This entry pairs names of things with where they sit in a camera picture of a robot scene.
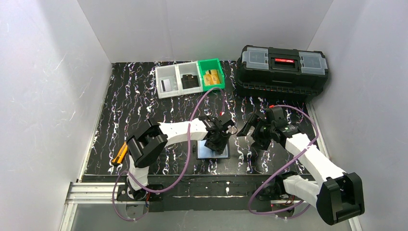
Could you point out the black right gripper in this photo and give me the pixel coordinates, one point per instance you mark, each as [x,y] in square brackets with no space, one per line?
[255,138]

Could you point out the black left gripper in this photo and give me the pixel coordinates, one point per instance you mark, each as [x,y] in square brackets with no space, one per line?
[217,140]

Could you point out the black card holder wallet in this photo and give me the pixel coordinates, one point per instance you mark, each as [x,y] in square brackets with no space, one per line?
[202,152]

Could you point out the tan credit card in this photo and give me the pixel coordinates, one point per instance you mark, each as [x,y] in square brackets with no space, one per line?
[208,81]

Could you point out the black credit card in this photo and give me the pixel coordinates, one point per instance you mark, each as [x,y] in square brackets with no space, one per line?
[189,81]

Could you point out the gold card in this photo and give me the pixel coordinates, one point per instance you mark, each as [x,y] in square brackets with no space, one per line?
[215,77]

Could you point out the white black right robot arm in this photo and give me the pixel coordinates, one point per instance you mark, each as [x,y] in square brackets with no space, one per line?
[310,175]

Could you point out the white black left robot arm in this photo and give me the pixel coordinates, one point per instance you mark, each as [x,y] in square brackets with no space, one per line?
[150,139]

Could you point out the silver card in bin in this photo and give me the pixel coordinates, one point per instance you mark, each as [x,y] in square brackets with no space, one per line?
[166,85]

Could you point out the black plastic toolbox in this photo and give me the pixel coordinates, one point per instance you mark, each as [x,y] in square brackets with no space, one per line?
[284,74]

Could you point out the white middle plastic bin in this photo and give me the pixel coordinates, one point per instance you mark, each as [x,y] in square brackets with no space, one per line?
[189,68]

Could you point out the white plastic bin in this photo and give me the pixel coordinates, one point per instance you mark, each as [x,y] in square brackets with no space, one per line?
[189,68]
[167,72]

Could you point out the white left plastic bin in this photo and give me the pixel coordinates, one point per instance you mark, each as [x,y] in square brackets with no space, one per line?
[167,72]

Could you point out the green plastic bin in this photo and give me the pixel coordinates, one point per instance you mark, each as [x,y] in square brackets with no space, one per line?
[209,64]

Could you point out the black marbled table mat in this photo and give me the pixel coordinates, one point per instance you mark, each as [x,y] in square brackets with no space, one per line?
[132,97]

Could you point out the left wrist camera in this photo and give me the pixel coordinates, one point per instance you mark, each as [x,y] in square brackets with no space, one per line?
[225,120]

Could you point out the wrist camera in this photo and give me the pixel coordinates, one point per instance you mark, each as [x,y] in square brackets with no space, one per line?
[225,120]
[275,114]

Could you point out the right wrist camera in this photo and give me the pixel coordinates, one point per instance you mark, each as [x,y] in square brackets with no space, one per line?
[275,114]

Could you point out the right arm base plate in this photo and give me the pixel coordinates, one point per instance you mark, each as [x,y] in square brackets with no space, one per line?
[273,192]

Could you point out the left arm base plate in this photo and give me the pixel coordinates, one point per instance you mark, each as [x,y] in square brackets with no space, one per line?
[149,193]

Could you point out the aluminium frame rail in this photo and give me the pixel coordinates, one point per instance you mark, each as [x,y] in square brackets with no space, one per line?
[198,204]

